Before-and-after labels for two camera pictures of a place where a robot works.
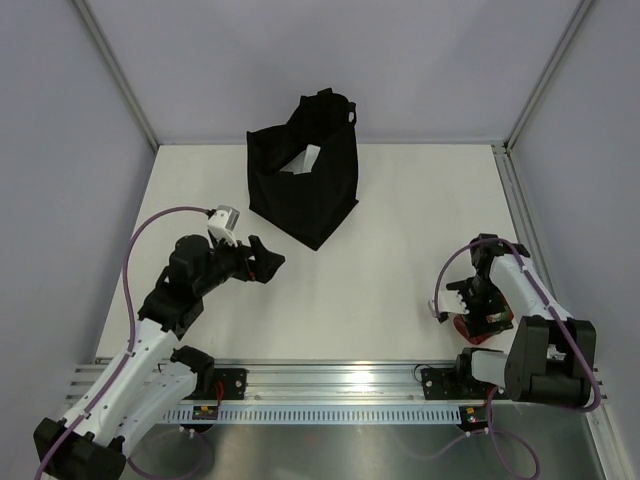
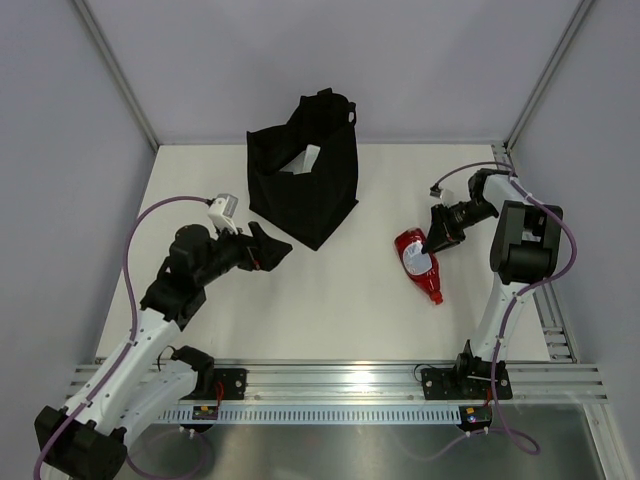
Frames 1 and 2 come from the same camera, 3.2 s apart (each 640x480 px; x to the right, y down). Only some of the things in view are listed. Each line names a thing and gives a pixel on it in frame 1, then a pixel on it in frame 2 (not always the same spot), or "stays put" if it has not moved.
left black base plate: (234, 383) stays put
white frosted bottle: (304, 162) stays put
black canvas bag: (306, 205) stays put
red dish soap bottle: (504, 316) to (422, 268)
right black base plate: (454, 384) stays put
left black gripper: (259, 269) to (261, 251)
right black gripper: (476, 319) to (441, 233)
